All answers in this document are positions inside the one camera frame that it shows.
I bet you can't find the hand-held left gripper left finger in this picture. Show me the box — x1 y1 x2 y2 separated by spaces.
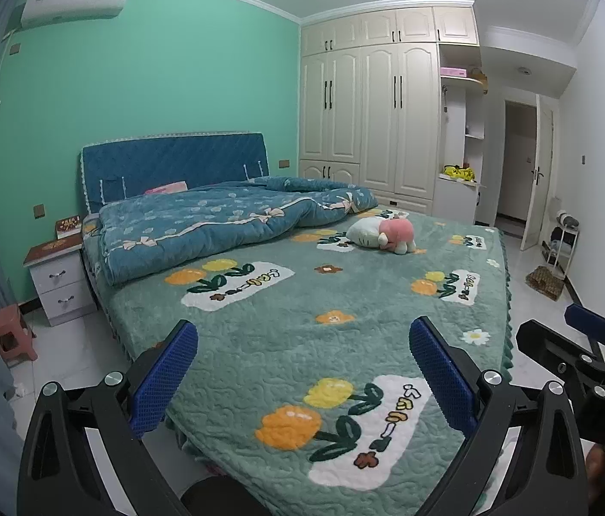
17 319 199 516

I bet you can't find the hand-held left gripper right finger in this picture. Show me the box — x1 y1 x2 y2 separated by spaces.
409 316 588 516

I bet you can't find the dark round container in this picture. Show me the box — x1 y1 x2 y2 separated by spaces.
180 481 252 516

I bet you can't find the person's right hand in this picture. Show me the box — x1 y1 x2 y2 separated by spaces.
586 443 605 482

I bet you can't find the woven brown mat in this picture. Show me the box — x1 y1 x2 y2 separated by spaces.
525 266 565 301

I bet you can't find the white metal rack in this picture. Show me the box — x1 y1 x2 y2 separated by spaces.
541 209 581 280

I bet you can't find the green floral bedspread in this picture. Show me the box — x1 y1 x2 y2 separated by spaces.
82 209 515 506

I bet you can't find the white nightstand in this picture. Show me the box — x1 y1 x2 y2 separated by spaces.
23 239 98 328

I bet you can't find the blue floral quilt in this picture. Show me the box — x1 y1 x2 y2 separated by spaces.
83 175 379 287

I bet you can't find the white and pink plush toy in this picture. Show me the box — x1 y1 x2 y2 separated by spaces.
346 212 417 256

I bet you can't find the white door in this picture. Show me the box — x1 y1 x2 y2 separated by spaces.
520 94 558 251

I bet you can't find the pink plastic stool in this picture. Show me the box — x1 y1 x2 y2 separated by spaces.
0 304 39 369

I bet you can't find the pink pillow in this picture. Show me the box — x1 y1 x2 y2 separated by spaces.
144 180 189 195

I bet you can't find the yellow bag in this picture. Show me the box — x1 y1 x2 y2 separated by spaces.
439 164 476 182

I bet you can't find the blue padded headboard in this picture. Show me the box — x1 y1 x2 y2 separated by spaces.
79 132 271 216

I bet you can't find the cream wardrobe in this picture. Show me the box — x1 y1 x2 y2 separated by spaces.
297 6 489 227

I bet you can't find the white air conditioner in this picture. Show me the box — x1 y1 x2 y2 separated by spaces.
19 0 134 30

